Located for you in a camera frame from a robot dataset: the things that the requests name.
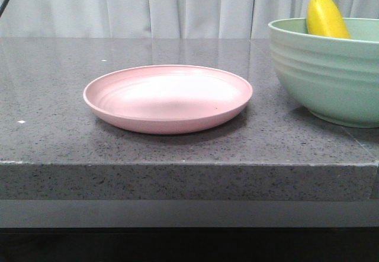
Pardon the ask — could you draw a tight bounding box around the yellow banana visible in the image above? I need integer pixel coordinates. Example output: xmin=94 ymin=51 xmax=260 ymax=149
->
xmin=306 ymin=0 xmax=351 ymax=39

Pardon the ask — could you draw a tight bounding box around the pink plate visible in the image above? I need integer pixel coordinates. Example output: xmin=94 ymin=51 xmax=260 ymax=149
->
xmin=83 ymin=65 xmax=253 ymax=135

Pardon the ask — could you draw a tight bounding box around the green bowl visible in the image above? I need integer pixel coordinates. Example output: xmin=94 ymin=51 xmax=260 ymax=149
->
xmin=268 ymin=18 xmax=378 ymax=128

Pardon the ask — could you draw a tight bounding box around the white curtain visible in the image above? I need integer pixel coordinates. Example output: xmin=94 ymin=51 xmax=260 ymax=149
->
xmin=1 ymin=0 xmax=378 ymax=39

